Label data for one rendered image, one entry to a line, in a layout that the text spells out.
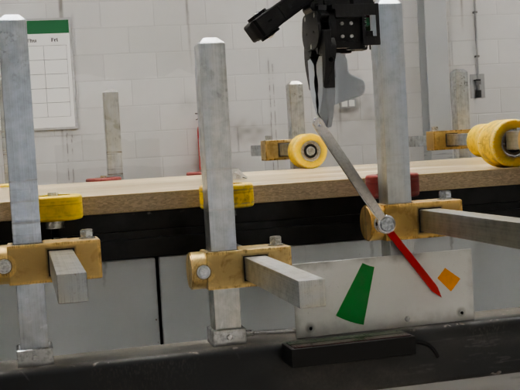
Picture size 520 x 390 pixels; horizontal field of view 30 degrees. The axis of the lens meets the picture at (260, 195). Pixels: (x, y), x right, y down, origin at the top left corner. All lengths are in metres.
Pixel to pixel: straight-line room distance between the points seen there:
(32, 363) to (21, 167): 0.25
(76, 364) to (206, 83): 0.40
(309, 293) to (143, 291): 0.50
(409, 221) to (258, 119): 7.25
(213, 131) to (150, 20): 7.26
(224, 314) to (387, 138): 0.33
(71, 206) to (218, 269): 0.24
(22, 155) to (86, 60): 7.22
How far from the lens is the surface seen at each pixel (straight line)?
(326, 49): 1.20
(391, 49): 1.35
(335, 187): 1.52
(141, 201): 1.45
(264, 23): 1.21
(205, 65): 1.27
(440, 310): 1.38
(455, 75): 2.59
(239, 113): 8.54
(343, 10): 1.23
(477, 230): 1.20
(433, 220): 1.31
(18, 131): 1.25
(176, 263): 1.49
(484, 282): 1.66
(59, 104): 8.40
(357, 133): 8.78
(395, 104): 1.35
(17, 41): 1.25
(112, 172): 2.35
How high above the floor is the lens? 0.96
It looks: 3 degrees down
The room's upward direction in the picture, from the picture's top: 3 degrees counter-clockwise
